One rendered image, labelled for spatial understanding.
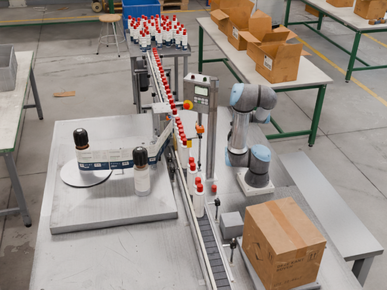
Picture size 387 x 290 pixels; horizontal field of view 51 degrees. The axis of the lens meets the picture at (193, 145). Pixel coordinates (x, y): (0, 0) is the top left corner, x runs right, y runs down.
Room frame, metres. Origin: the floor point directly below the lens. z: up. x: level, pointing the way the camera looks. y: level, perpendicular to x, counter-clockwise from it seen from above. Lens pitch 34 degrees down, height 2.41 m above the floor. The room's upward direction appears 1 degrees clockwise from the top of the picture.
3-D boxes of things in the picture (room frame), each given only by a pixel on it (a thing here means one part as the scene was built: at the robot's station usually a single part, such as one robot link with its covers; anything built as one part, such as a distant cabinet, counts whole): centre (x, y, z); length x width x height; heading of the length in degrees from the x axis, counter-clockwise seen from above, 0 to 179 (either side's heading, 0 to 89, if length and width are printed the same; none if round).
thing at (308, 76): (4.53, -0.66, 0.39); 2.20 x 0.80 x 0.78; 14
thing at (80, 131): (1.97, 0.65, 1.04); 0.09 x 0.09 x 0.29
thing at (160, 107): (2.32, 0.21, 1.14); 0.14 x 0.11 x 0.01; 12
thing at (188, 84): (2.05, -0.03, 1.38); 0.17 x 0.10 x 0.19; 67
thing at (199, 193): (1.61, -0.04, 0.98); 0.05 x 0.05 x 0.20
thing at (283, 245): (1.31, -0.41, 0.99); 0.30 x 0.24 x 0.27; 19
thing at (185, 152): (2.04, 0.05, 0.98); 0.05 x 0.05 x 0.20
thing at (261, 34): (4.08, -0.73, 0.96); 0.53 x 0.45 x 0.37; 106
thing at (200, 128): (2.00, -0.01, 1.05); 0.10 x 0.04 x 0.33; 102
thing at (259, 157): (1.92, -0.38, 1.04); 0.13 x 0.12 x 0.14; 86
